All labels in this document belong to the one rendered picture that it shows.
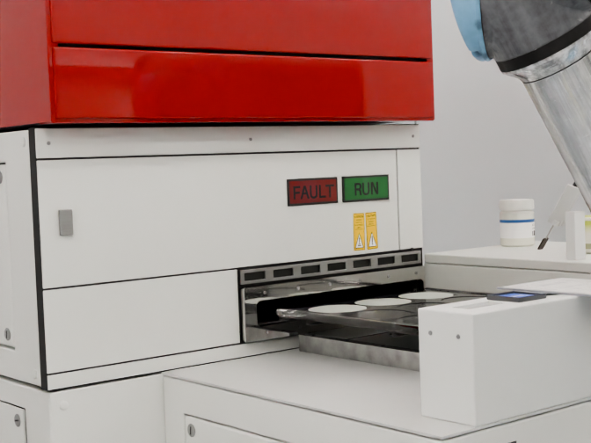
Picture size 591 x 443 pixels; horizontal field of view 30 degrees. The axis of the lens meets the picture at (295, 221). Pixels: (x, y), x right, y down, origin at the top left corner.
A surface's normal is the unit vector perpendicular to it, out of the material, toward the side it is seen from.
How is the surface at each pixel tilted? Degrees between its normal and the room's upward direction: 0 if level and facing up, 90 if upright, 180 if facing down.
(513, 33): 116
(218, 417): 90
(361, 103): 90
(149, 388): 90
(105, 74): 90
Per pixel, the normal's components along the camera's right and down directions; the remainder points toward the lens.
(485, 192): 0.63, 0.02
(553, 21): 0.05, 0.22
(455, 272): -0.78, 0.06
